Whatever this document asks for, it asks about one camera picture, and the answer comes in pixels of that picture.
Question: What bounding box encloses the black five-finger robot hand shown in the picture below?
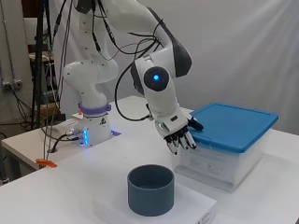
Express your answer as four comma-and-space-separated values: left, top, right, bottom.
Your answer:
154, 106, 206, 156

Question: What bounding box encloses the blue round tub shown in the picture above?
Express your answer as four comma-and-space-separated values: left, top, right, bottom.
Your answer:
126, 163, 176, 217

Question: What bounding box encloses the clear plastic box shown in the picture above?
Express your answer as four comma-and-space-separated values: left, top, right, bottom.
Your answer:
170, 129, 273, 193

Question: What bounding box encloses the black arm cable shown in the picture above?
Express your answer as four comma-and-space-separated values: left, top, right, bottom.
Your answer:
113, 30, 164, 122

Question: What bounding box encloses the white side table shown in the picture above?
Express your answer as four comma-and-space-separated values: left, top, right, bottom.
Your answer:
1, 116, 123, 173

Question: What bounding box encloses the white flat box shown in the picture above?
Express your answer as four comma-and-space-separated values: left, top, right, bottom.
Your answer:
93, 182, 219, 224
176, 146, 253, 185

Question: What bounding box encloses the blue box lid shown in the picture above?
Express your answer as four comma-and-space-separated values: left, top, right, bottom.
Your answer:
188, 102, 279, 154

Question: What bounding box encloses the wall socket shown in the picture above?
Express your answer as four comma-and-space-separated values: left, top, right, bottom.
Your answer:
2, 79, 23, 91

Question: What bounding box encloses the orange clamp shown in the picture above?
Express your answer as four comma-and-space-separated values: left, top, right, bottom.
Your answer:
35, 158, 59, 169

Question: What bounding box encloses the black tripod pole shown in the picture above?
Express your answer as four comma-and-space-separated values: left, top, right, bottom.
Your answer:
30, 0, 49, 131

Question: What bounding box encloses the white sheet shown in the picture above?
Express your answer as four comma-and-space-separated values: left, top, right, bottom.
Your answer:
50, 0, 299, 135

